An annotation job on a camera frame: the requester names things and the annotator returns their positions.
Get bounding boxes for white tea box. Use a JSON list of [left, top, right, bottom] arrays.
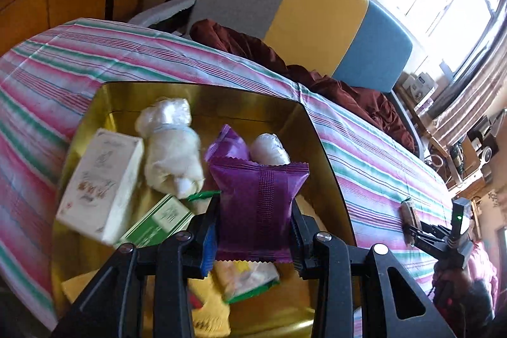
[[57, 129, 144, 245]]

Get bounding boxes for purple snack packet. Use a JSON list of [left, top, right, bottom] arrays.
[[209, 157, 309, 263], [204, 124, 250, 162]]

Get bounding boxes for white rolled towel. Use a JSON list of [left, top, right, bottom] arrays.
[[135, 98, 204, 199]]

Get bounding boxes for wooden side shelf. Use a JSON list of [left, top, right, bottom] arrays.
[[393, 85, 485, 200]]

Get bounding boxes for rice cracker pack in tin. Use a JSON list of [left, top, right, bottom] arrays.
[[186, 189, 282, 304]]

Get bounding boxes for yellow sponge cake front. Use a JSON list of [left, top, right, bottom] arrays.
[[61, 270, 97, 304]]

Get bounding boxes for white cardboard box on shelf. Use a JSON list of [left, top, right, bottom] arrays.
[[402, 72, 437, 103]]

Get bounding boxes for striped tablecloth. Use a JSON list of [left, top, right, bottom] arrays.
[[1, 18, 450, 328]]

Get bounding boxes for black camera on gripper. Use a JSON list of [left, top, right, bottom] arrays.
[[451, 198, 472, 239]]

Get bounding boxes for white wrapped bun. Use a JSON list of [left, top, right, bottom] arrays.
[[249, 133, 291, 166]]

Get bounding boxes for green white small box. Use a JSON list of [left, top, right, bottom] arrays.
[[114, 195, 194, 248]]

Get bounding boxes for grey yellow blue sofa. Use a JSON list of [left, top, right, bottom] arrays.
[[128, 0, 427, 161]]

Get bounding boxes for purple snack packet in tin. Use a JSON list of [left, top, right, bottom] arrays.
[[204, 124, 250, 162]]

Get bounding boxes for yellow knitted toy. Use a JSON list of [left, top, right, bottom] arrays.
[[187, 275, 231, 337]]

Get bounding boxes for dark red blanket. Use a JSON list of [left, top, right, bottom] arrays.
[[189, 19, 416, 154]]

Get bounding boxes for gold tin box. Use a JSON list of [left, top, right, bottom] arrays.
[[56, 81, 356, 337]]

